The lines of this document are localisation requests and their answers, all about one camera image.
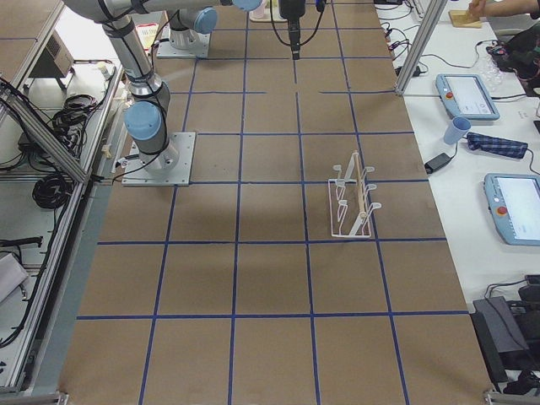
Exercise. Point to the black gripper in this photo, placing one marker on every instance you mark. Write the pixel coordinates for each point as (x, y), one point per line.
(293, 9)

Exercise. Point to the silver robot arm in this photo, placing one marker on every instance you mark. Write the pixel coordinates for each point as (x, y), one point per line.
(188, 24)
(146, 119)

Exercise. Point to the pink cup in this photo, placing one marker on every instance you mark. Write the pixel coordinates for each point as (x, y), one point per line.
(259, 12)

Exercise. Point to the blue cup on desk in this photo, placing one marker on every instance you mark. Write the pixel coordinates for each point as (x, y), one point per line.
(457, 128)

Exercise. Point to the cream plastic tray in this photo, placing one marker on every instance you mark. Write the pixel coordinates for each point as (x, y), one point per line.
(266, 11)

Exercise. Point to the far teach pendant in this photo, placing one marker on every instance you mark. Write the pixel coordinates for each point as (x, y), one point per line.
(465, 95)

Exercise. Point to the teach pendant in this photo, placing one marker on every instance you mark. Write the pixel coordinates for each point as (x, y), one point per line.
(465, 95)
(514, 206)

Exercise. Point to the black power adapter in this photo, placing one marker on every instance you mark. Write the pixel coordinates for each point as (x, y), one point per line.
(437, 163)

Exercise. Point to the blue plaid folded umbrella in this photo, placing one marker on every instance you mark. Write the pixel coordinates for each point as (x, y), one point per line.
(493, 145)

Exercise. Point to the near teach pendant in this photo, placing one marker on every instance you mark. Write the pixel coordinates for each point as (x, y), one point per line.
(514, 206)

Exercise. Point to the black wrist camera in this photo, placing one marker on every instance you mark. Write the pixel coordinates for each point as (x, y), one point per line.
(320, 6)

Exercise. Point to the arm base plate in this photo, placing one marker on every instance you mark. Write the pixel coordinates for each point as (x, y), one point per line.
(186, 44)
(171, 168)

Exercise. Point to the aluminium frame post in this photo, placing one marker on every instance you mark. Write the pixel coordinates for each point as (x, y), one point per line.
(421, 39)

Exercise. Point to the white wire cup rack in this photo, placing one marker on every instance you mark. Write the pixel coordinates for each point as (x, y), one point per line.
(350, 207)

